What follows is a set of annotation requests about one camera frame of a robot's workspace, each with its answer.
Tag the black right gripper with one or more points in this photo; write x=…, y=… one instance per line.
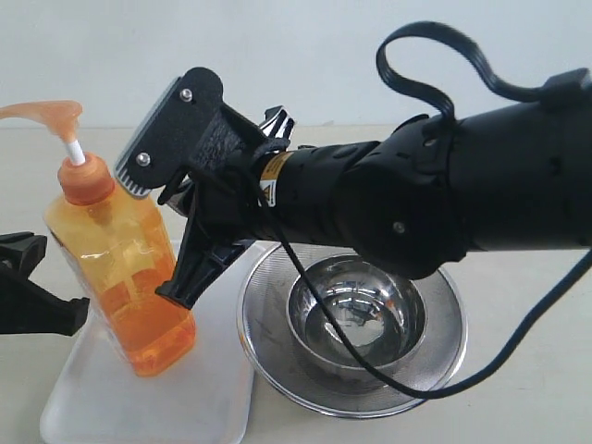
x=203, y=255

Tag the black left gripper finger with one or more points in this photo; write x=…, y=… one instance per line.
x=22, y=252
x=27, y=308

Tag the orange pump soap bottle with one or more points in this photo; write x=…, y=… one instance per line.
x=117, y=246

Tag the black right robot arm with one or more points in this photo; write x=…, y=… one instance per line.
x=518, y=178

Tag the small stainless steel bowl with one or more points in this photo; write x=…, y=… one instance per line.
x=382, y=315

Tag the steel mesh strainer basket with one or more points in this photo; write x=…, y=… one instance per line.
x=266, y=338

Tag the white rectangular plastic tray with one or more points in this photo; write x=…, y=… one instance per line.
x=203, y=398

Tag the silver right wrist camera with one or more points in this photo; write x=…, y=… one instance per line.
x=160, y=146

